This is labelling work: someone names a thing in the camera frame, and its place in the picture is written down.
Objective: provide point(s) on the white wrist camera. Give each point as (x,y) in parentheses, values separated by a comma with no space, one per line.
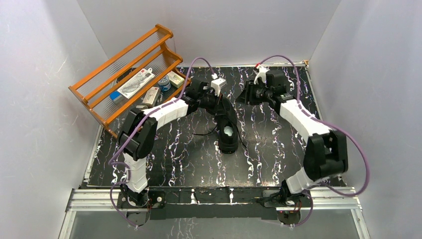
(261,72)
(217,84)

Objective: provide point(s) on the blue eraser block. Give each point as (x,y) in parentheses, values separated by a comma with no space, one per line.
(116,97)

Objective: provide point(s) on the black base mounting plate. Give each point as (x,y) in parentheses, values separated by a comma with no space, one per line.
(159,203)

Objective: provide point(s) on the small green white box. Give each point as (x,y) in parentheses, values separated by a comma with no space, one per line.
(175,79)

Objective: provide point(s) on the white ruler set package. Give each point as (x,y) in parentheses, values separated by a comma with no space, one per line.
(136,83)

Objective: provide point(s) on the blue tape roll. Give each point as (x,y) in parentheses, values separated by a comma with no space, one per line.
(164,83)

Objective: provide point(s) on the beige rectangular box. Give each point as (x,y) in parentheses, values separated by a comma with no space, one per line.
(151,97)

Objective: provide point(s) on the black mesh shoe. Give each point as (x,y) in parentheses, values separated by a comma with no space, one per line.
(226,120)

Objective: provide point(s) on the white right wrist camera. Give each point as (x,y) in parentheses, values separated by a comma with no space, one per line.
(261,72)

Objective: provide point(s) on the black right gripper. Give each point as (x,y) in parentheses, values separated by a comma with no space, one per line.
(246,97)

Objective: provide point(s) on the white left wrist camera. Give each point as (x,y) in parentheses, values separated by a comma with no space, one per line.
(217,84)

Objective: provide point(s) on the small grey block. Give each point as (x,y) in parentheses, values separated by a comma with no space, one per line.
(142,107)

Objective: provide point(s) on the aluminium frame rail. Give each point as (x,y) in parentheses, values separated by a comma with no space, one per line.
(99,200)

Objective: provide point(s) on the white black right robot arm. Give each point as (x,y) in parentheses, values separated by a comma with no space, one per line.
(326,150)

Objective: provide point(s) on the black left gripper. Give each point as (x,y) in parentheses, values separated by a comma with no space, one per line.
(221,107)

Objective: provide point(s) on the orange wooden shelf rack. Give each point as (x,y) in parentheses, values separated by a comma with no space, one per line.
(94,91)

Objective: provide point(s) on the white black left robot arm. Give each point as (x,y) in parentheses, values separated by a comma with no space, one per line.
(139,130)

